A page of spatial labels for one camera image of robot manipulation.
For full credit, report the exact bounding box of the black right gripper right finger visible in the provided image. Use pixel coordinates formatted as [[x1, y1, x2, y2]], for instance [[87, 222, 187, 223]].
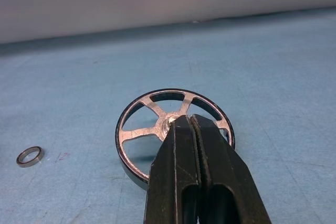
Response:
[[191, 114, 272, 224]]

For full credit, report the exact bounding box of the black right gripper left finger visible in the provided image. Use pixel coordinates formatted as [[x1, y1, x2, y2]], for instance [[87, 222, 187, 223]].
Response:
[[143, 115, 202, 224]]

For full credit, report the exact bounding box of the spoked metal wheel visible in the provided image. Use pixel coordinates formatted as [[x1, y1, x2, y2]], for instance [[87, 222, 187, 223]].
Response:
[[114, 89, 236, 184]]

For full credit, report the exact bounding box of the small silver bearing ring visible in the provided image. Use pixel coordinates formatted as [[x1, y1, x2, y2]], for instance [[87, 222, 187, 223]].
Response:
[[16, 145, 45, 167]]

